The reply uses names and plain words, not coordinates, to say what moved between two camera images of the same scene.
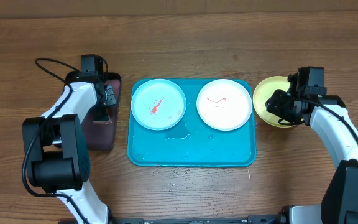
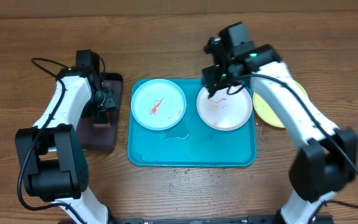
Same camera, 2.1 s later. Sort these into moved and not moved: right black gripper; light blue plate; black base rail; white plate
Moved: right black gripper
Not moved: light blue plate; black base rail; white plate
